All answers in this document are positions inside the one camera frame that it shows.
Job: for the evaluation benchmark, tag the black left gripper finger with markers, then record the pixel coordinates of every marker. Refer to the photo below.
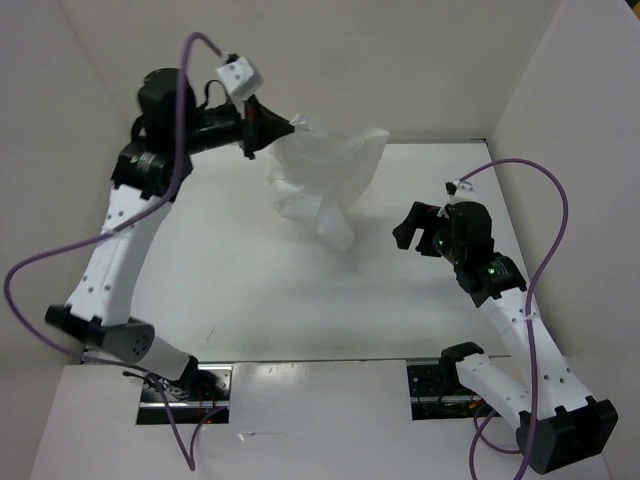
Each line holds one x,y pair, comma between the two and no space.
272,125
270,137

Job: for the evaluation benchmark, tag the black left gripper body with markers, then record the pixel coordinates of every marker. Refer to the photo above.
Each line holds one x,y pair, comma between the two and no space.
245,138

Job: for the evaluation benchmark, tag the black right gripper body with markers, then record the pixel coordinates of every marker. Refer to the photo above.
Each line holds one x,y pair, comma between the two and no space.
424,216

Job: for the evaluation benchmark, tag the white pleated skirt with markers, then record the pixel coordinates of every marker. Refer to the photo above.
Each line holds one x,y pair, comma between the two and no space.
318,172

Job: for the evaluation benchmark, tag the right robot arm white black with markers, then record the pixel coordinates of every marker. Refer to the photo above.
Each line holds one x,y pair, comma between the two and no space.
555,418

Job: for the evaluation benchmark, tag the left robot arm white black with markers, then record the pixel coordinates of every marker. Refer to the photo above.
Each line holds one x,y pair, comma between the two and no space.
98,311

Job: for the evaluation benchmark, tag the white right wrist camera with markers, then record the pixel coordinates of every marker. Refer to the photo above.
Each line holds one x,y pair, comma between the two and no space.
462,190

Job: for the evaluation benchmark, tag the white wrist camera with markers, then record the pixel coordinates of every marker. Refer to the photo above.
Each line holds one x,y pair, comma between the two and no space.
240,77
462,190

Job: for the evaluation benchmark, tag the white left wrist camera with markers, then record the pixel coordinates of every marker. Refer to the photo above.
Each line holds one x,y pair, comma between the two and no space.
240,77

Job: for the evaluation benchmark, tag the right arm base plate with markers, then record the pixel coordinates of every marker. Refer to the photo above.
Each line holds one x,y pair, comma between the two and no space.
433,397

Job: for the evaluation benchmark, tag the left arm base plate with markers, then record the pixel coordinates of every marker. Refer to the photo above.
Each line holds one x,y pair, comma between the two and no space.
209,401

